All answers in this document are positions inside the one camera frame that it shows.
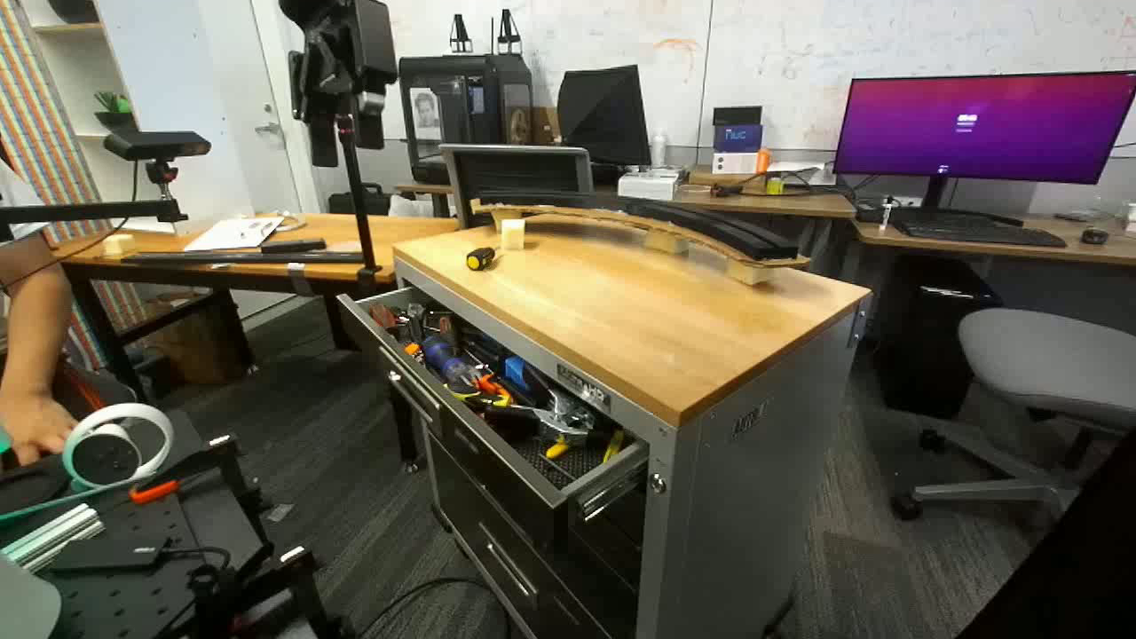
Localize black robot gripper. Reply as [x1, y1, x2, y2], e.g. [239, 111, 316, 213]
[281, 0, 403, 170]

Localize black perforated robot base table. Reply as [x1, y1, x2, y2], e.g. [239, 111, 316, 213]
[0, 407, 341, 639]

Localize person's bare forearm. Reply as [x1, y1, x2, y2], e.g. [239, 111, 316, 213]
[0, 259, 76, 406]

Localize grey metal tool drawer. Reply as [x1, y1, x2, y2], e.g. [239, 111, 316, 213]
[334, 281, 657, 556]

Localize person's hand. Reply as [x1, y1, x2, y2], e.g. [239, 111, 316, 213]
[0, 385, 83, 469]

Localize thin black stand pole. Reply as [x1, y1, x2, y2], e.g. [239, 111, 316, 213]
[338, 114, 385, 274]

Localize white door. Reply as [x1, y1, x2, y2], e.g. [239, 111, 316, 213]
[191, 0, 326, 221]

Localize black case with photo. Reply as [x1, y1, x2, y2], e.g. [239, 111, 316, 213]
[398, 51, 535, 187]

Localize white papers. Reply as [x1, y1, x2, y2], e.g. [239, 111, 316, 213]
[183, 213, 290, 254]

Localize flat black bar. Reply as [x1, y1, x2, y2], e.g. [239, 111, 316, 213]
[122, 242, 374, 271]

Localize long wooden desk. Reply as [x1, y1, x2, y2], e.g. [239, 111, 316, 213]
[49, 208, 468, 400]

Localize grey framed black screen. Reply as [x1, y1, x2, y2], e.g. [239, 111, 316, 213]
[441, 143, 598, 232]

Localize black monitor seen from behind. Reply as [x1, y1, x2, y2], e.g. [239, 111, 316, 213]
[553, 61, 657, 170]

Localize black boom bar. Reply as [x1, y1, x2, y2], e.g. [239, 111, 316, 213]
[0, 194, 191, 232]

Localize blue tool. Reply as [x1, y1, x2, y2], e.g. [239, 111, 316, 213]
[501, 352, 535, 393]

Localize orange hex key holder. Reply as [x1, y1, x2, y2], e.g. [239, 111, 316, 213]
[468, 370, 520, 410]

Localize flat white box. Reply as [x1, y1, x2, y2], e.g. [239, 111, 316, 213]
[616, 167, 684, 207]

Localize silver pliers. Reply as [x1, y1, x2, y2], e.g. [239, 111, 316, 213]
[515, 393, 598, 446]

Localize white tape roll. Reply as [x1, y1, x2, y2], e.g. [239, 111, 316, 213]
[57, 396, 178, 494]

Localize grey tool cabinet wooden top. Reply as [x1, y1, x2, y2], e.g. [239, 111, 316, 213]
[389, 215, 874, 639]

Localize curved wooden black track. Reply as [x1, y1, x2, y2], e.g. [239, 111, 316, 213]
[468, 187, 818, 291]

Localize blue white cardboard box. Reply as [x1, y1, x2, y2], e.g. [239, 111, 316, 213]
[710, 101, 767, 182]

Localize silver aluminium profile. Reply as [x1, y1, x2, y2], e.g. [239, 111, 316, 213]
[0, 499, 110, 579]

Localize black computer tower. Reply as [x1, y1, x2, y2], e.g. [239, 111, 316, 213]
[878, 252, 1000, 420]

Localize purple screen computer monitor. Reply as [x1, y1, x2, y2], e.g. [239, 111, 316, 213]
[830, 68, 1136, 234]

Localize black computer keyboard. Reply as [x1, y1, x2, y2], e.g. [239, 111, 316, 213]
[903, 215, 1071, 252]

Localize wooden computer desk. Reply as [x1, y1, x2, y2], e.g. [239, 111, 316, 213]
[680, 182, 1136, 274]

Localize grey office chair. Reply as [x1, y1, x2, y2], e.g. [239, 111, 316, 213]
[887, 306, 1136, 525]

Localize black stereo camera on mount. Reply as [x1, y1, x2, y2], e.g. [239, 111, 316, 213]
[101, 123, 218, 193]

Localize orange clamp handle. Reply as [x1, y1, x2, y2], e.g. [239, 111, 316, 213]
[125, 474, 190, 510]

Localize black floor cable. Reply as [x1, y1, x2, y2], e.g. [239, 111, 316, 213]
[359, 572, 515, 639]

